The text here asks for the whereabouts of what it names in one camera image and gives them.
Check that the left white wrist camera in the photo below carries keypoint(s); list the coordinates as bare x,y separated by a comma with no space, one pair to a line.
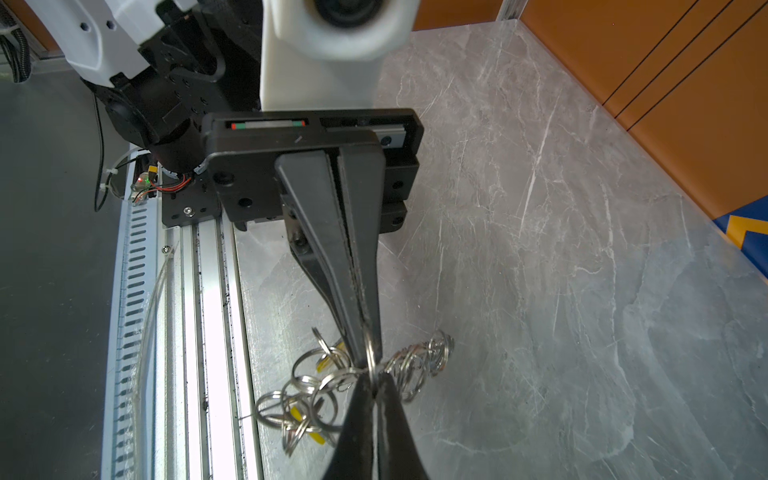
328,55

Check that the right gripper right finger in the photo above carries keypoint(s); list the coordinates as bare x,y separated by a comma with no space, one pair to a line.
397,456

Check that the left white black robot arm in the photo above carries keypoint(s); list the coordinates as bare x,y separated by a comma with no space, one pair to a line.
159,67

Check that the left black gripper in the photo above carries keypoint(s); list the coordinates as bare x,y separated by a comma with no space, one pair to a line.
240,152

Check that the left green circuit board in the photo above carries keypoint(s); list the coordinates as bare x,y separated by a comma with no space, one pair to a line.
148,183

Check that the white slotted cable duct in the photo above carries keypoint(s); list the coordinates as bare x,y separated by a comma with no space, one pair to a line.
128,433

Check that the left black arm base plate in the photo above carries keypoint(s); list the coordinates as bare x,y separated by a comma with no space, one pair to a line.
195,203

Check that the aluminium front rail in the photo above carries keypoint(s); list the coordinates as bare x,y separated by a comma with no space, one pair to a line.
203,420

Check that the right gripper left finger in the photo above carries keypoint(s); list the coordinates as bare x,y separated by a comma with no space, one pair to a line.
353,455

